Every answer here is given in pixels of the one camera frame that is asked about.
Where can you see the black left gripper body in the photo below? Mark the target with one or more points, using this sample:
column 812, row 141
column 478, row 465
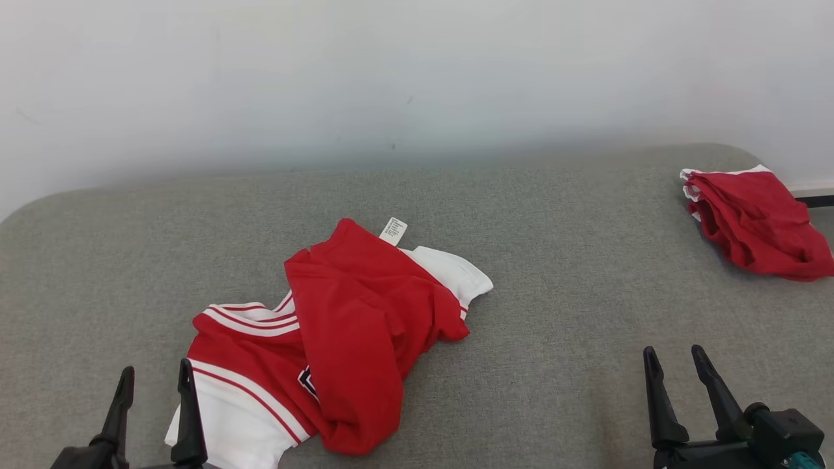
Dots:
column 91, row 459

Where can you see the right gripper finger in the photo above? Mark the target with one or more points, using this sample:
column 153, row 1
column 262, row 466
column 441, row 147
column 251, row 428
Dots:
column 664, row 410
column 723, row 407

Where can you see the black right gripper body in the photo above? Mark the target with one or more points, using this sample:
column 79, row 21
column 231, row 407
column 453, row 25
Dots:
column 710, row 457

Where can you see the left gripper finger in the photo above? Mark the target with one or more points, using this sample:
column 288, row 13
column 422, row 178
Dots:
column 189, row 423
column 120, row 410

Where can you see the red shorts with white stripes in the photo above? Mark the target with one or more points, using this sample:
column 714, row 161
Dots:
column 756, row 221

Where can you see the red Bulls 23 jersey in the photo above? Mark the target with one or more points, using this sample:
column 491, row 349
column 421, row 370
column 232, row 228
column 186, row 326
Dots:
column 358, row 326

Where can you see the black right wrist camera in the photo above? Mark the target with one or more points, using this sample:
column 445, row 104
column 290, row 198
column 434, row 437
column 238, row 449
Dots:
column 785, row 430

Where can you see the grey wall baseboard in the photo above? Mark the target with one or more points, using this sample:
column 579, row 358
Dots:
column 814, row 198

